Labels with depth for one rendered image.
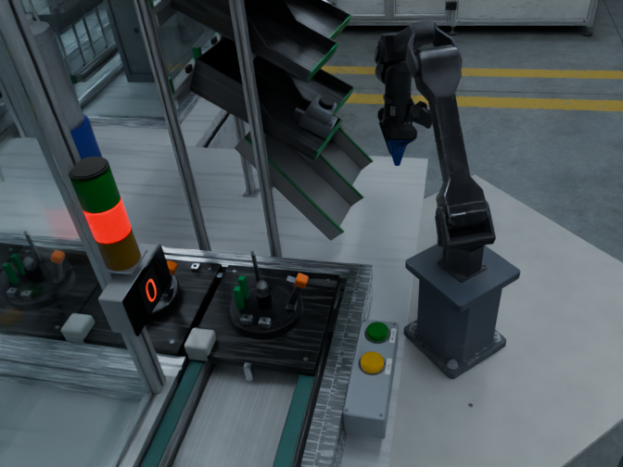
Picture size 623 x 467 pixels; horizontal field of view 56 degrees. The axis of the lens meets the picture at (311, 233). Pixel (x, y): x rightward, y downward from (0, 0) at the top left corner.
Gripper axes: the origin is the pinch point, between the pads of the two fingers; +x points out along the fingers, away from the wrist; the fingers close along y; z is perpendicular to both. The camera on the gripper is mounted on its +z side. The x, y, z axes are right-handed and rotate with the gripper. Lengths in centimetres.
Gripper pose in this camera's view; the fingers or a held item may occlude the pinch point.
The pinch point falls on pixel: (395, 145)
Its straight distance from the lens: 136.2
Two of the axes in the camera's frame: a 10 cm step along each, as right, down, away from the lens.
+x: 0.1, 9.0, 4.3
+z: 10.0, -0.2, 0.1
